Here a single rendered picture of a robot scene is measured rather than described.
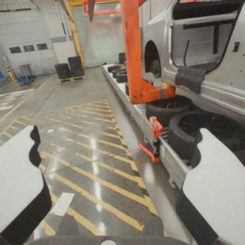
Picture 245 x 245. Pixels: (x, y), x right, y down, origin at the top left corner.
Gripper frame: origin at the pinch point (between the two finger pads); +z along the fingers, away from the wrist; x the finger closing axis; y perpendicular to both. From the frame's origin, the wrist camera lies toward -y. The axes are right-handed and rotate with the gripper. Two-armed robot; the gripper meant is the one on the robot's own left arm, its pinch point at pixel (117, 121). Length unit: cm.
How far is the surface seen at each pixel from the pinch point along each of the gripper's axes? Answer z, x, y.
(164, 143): 95, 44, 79
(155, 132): 102, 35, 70
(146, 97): 175, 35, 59
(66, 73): 699, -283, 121
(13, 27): 1069, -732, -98
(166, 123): 144, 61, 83
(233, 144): 74, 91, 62
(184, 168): 63, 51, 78
